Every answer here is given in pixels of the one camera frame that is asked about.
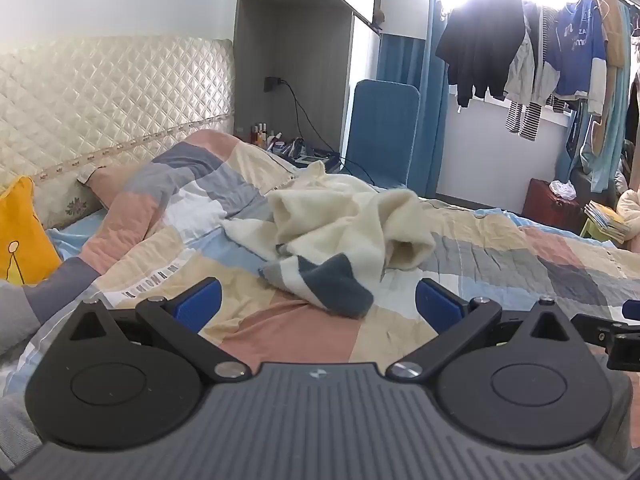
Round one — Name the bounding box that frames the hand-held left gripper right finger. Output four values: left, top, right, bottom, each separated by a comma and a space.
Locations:
385, 277, 576, 382

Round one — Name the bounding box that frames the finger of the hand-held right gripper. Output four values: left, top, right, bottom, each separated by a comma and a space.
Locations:
570, 299, 640, 373

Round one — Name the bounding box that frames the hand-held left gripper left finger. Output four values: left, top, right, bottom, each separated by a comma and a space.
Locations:
67, 277, 253, 383

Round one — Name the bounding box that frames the cream sweater with blue stripes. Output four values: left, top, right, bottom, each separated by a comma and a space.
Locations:
220, 160, 437, 320

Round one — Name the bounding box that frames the patchwork quilt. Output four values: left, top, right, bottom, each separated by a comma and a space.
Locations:
0, 129, 640, 411

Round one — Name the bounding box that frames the stack of books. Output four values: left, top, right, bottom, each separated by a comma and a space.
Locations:
582, 200, 632, 246

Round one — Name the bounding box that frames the red-brown box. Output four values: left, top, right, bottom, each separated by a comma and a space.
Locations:
521, 178, 587, 235

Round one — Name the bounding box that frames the white plastic bag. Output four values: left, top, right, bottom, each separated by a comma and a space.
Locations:
548, 180, 579, 204

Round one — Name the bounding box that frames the cream floral pillow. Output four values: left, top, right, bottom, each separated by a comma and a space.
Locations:
32, 177, 108, 232

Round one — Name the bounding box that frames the blue chair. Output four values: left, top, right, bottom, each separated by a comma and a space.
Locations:
344, 79, 421, 197

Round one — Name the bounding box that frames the row of small bottles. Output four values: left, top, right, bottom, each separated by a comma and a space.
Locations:
246, 122, 284, 151

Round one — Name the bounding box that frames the yellow pillow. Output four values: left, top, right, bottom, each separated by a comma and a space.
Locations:
0, 176, 63, 287

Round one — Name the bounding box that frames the blue curtain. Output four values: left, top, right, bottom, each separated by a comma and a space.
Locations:
375, 0, 452, 202

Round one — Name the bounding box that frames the black white striped shirt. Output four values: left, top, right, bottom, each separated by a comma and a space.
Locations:
505, 4, 558, 142

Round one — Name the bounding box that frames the cream quilted headboard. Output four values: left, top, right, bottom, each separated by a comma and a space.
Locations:
0, 35, 236, 233

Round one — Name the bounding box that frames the white grey hanging jacket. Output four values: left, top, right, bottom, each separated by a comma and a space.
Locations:
502, 10, 562, 107

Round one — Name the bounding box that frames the white bedside shelf cabinet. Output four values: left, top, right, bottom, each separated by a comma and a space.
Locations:
232, 0, 386, 161

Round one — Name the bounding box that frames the blue hanging shirt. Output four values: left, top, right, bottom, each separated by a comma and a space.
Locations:
551, 0, 609, 102

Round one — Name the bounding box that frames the beige hanging garment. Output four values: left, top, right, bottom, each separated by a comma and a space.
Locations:
589, 0, 632, 117

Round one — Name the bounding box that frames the black charger cable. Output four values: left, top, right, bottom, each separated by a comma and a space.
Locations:
279, 79, 383, 187

